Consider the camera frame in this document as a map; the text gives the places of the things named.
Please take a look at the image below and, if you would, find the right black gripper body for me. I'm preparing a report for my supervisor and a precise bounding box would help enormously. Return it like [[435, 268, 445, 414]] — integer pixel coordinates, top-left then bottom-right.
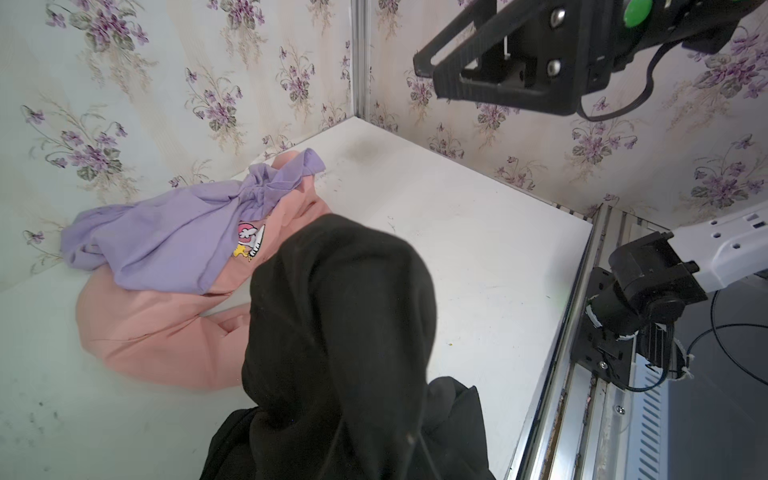
[[497, 0, 745, 116]]

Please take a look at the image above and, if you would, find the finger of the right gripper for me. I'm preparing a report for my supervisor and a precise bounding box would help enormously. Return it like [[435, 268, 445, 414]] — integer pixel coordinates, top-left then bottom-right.
[[413, 1, 576, 116]]

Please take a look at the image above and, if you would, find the black cloth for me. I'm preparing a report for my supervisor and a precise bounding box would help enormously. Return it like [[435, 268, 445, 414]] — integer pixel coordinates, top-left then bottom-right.
[[202, 214, 491, 479]]

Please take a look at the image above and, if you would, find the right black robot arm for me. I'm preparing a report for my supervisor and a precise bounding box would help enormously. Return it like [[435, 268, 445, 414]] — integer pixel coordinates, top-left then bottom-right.
[[413, 1, 763, 336]]

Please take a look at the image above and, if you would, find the purple cloth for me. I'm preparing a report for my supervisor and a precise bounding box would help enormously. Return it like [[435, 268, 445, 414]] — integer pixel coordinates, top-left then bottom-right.
[[60, 149, 325, 294]]

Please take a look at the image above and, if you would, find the pink cloth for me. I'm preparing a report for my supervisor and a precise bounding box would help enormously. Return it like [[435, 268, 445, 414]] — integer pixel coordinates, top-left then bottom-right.
[[75, 151, 329, 390]]

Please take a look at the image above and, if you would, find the white ventilation grille strip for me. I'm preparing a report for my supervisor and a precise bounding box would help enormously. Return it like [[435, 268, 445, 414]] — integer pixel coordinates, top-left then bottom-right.
[[624, 381, 669, 480]]

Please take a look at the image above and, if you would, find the aluminium enclosure frame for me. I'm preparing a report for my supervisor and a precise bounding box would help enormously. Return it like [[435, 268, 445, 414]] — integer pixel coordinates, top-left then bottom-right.
[[350, 0, 370, 120]]

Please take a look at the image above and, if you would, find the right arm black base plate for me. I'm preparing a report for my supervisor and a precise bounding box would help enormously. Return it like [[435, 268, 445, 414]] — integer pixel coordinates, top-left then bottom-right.
[[569, 266, 676, 391]]

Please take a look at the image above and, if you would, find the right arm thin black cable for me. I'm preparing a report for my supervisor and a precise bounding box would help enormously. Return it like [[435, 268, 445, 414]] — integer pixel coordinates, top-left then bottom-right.
[[575, 35, 768, 394]]

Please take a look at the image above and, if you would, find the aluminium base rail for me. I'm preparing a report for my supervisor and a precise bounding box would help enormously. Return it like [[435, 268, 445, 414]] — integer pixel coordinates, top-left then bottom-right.
[[506, 204, 662, 479]]

